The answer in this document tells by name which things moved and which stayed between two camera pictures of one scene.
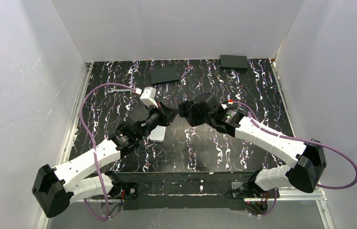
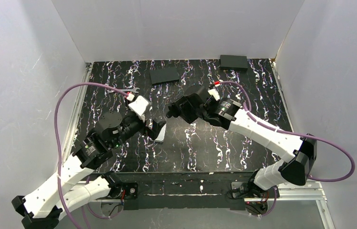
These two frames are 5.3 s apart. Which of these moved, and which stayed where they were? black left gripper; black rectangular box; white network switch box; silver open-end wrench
Moved: black left gripper
Stayed: black rectangular box; silver open-end wrench; white network switch box
